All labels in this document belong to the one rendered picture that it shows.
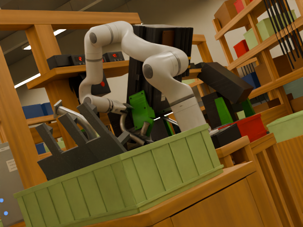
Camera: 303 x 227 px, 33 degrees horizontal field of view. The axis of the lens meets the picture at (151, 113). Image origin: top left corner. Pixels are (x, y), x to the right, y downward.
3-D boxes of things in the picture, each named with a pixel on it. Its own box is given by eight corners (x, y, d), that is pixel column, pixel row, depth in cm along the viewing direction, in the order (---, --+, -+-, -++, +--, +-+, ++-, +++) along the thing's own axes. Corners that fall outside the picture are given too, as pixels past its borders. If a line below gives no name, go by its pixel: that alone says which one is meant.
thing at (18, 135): (185, 144, 386) (141, 23, 391) (40, 201, 263) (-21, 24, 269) (176, 147, 391) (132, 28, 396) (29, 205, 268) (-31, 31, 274)
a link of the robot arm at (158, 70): (199, 93, 232) (178, 45, 232) (171, 105, 220) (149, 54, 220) (183, 101, 241) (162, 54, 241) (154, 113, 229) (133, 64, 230)
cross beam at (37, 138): (155, 111, 385) (151, 100, 385) (24, 146, 278) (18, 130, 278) (150, 113, 387) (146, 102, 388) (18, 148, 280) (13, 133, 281)
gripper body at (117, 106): (115, 103, 285) (128, 106, 294) (103, 95, 291) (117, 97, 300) (109, 115, 287) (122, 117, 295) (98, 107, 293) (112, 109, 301)
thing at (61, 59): (75, 64, 307) (71, 53, 307) (57, 66, 294) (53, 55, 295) (67, 69, 311) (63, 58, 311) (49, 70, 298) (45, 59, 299)
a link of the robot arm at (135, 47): (166, 85, 229) (190, 76, 240) (170, 61, 223) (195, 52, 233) (95, 42, 258) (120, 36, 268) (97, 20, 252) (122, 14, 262)
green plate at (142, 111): (159, 125, 299) (152, 92, 305) (150, 124, 293) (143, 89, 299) (143, 131, 306) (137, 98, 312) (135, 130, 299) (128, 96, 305)
